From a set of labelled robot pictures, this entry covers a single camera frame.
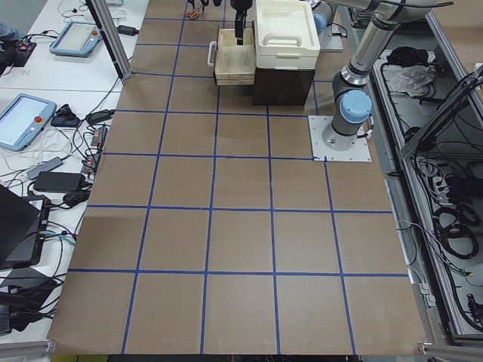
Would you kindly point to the upper teach pendant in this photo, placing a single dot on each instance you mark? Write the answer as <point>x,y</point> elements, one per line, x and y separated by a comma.
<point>77,39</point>

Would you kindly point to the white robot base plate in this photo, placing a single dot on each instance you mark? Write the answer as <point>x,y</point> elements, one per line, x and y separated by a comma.
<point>328,145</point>

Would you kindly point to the dark wooden cabinet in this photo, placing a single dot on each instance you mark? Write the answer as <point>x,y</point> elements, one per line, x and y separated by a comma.
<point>277,87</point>

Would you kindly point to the aluminium frame post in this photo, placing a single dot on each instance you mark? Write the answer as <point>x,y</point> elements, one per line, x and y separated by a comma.
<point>103,19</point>

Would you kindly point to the white plastic storage bin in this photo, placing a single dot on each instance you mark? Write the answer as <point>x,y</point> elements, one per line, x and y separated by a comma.
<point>285,35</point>

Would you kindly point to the black laptop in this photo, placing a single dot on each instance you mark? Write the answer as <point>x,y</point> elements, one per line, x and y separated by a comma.
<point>23,221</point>

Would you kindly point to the teach pendant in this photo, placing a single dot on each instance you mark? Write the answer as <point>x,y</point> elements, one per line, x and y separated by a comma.
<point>23,119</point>
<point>77,39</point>

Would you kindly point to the black power adapter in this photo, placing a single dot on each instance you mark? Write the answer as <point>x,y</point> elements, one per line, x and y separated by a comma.
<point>57,182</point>

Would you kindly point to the orange grey scissors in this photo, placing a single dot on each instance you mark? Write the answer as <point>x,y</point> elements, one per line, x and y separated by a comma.
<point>192,14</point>

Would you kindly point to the lower teach pendant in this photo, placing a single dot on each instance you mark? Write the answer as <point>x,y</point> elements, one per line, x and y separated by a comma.
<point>23,119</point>

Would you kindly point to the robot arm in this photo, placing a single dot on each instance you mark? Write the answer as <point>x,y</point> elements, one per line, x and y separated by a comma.
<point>353,105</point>
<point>241,8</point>

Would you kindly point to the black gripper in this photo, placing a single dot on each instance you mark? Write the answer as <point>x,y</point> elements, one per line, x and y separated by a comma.
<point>241,7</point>

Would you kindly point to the white crumpled cloth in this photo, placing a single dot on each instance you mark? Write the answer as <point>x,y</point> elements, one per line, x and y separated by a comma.
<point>413,80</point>

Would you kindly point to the wooden drawer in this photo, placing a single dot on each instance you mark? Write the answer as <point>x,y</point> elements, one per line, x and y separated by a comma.
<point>232,64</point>

